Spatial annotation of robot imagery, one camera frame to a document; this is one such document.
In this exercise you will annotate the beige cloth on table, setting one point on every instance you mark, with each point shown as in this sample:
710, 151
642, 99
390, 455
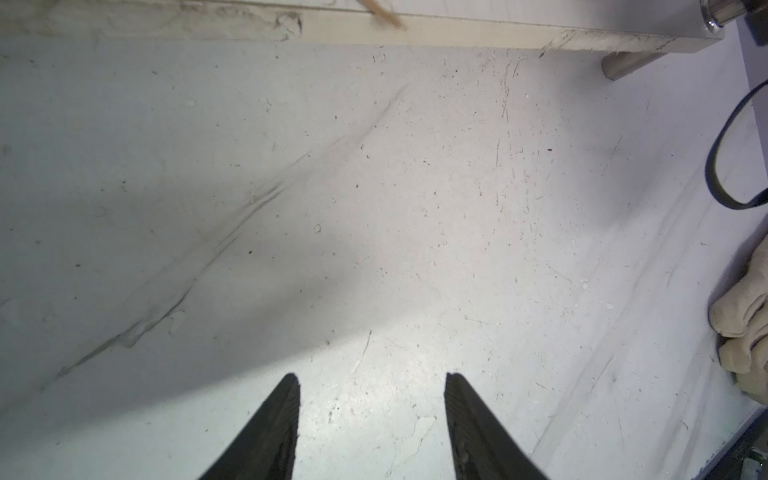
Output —
740, 318

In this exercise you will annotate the white two-tier rack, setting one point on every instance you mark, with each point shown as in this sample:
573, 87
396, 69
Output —
628, 34

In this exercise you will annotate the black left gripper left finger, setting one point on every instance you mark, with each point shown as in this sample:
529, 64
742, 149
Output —
266, 446

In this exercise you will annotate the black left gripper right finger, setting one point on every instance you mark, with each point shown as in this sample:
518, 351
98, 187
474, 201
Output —
481, 447

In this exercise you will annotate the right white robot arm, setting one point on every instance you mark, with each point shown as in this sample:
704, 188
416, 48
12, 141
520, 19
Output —
724, 157

